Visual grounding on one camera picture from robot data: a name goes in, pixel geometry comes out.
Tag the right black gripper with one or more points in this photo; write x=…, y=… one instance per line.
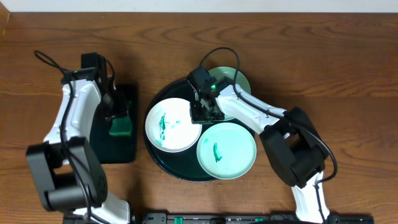
x=196, y=118

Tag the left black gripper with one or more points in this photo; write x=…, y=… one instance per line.
x=115, y=111

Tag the green scouring sponge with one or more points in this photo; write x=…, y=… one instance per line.
x=122, y=126

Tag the white plate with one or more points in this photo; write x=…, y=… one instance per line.
x=169, y=126

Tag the mint green plate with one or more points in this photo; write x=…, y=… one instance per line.
x=221, y=72
x=226, y=151

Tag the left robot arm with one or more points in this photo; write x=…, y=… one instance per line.
x=67, y=174

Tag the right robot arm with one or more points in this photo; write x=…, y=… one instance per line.
x=296, y=152

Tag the rectangular black tray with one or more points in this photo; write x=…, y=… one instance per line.
x=112, y=149

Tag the round black tray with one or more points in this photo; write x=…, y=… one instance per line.
x=183, y=165

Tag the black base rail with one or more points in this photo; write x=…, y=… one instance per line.
x=162, y=218

